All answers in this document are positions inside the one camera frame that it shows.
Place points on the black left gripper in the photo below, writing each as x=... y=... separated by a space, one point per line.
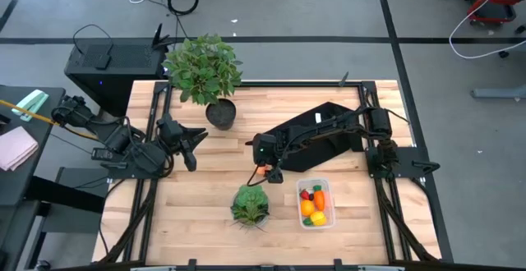
x=169 y=131

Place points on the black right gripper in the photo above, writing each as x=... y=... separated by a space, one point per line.
x=269 y=150

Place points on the toy peach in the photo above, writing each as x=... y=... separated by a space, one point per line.
x=262 y=170

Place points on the red toy strawberry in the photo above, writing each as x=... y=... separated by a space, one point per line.
x=304 y=194

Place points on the black cloth with white label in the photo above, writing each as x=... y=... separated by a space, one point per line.
x=316 y=159

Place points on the toy orange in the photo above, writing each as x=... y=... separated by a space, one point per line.
x=307 y=208

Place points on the orange toy carrot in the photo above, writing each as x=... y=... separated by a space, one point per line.
x=319 y=199

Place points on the yellow toy pepper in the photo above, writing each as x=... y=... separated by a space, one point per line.
x=318 y=218

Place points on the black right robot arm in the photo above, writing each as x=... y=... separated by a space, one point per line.
x=380 y=120

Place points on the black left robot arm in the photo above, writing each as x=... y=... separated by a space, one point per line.
x=119 y=139

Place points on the clear plastic tupperware container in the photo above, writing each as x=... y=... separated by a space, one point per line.
x=316 y=228

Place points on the succulent plant in white pot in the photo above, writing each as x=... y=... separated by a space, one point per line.
x=250 y=205

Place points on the leafy green plant, black pot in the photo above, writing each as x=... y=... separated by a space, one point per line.
x=201 y=70

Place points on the black power adapter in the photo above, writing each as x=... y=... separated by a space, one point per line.
x=102 y=154

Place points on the black computer tower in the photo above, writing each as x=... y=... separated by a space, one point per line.
x=115 y=78

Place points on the mint green stapler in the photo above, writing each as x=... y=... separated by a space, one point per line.
x=30 y=103

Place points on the pink folded cloth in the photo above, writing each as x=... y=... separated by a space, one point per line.
x=16 y=148

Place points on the black side desk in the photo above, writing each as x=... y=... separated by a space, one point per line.
x=16 y=189

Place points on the grey desk foot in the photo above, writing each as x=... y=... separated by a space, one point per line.
x=501 y=93

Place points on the red-framed black stool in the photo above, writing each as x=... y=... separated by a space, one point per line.
x=493 y=0

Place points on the black aluminium table frame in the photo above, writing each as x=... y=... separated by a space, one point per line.
x=287 y=84

